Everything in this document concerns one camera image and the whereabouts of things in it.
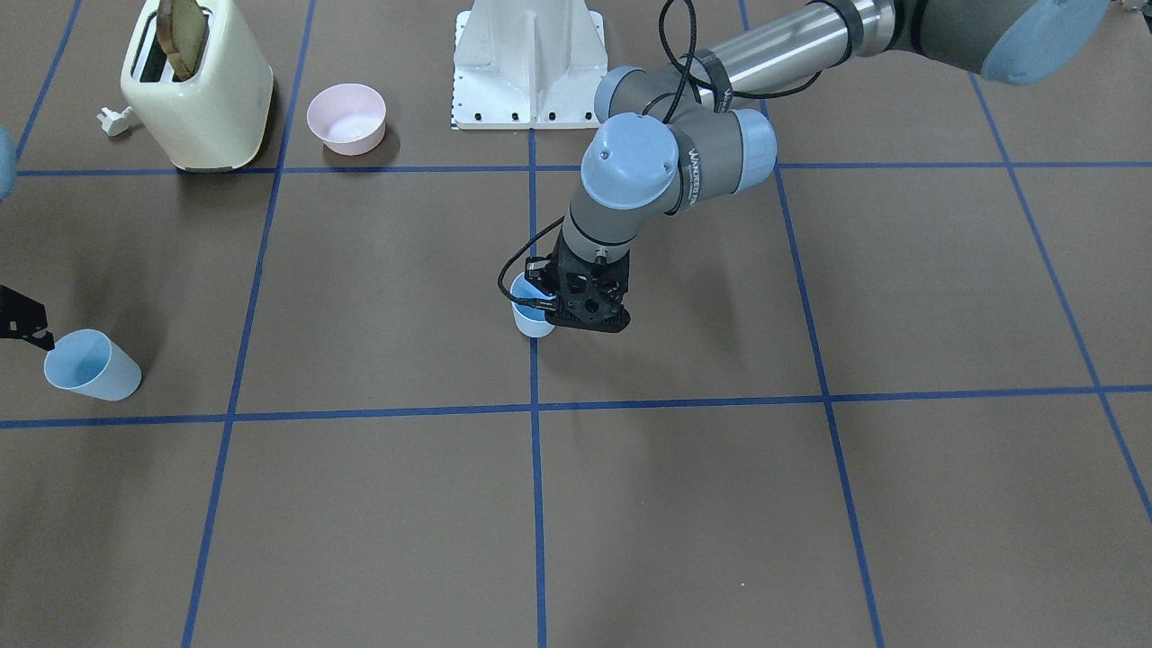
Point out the toast slice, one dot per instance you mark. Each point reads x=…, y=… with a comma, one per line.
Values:
x=181, y=34

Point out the cream toaster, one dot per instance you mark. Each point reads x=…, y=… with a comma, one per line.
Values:
x=216, y=120

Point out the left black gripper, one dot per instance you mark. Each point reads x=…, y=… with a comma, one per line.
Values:
x=539, y=274

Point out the light blue cup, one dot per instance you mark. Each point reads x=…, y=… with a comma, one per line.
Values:
x=87, y=362
x=530, y=322

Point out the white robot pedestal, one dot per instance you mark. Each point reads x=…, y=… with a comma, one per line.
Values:
x=527, y=65

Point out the white power plug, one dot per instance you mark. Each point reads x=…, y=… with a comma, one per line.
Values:
x=115, y=123

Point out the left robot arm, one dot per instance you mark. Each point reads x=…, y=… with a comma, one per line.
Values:
x=673, y=137

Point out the pink bowl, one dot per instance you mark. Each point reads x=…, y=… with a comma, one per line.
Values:
x=349, y=119

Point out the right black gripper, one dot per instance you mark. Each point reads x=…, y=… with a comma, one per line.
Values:
x=20, y=318

